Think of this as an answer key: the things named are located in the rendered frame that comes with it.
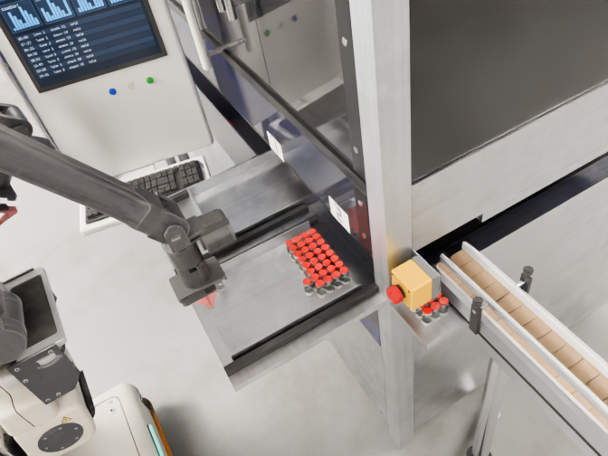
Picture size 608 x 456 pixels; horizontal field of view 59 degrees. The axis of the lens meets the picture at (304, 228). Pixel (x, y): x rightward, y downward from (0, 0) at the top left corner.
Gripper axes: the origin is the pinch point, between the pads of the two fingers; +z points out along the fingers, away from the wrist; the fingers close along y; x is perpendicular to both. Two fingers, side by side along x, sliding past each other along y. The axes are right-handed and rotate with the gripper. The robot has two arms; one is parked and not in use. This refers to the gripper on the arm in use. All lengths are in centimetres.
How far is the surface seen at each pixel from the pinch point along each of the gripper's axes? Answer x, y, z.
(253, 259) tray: 20.4, 15.3, 16.0
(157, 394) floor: 59, -34, 103
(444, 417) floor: -9, 55, 105
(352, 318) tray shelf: -9.6, 26.9, 16.8
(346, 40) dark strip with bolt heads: -4, 37, -46
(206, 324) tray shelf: 8.7, -2.9, 16.0
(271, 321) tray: 0.1, 10.7, 16.2
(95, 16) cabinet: 88, 9, -31
